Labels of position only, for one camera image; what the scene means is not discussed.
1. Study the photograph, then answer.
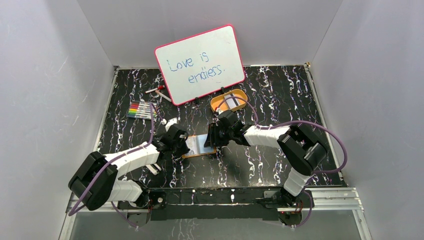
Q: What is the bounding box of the card with black stripe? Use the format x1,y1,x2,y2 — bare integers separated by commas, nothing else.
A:
224,93,240,110

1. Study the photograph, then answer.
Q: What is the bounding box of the small white object on table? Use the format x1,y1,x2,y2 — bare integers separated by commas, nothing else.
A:
145,163,162,176

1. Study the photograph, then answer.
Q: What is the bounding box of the pack of coloured markers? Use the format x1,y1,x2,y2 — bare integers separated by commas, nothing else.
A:
127,101,157,120

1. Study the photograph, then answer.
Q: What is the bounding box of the pink framed whiteboard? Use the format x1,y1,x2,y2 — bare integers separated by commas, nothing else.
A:
154,24,246,106

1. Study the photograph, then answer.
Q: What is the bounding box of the orange leather card holder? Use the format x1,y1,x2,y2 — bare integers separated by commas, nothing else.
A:
182,134,217,159

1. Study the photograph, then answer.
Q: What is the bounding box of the orange oval tray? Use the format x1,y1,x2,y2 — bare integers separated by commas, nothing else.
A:
210,89,248,112

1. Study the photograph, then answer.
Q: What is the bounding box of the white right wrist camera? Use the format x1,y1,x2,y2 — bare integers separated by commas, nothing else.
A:
215,106,226,116

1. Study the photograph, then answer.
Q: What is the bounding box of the white marker pen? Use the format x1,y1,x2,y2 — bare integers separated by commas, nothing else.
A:
155,90,172,102

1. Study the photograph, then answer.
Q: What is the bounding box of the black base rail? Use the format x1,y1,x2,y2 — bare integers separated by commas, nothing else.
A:
117,186,315,226

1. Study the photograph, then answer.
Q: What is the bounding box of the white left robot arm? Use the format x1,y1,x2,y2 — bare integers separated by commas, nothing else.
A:
68,122,190,211

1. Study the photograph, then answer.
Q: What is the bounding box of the red capped marker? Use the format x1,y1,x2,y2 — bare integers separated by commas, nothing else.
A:
145,85,165,94

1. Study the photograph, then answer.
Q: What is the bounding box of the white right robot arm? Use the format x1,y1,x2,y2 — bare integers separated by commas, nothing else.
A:
204,110,329,207

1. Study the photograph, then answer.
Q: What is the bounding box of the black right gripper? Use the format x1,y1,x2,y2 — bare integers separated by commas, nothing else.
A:
203,123,234,148

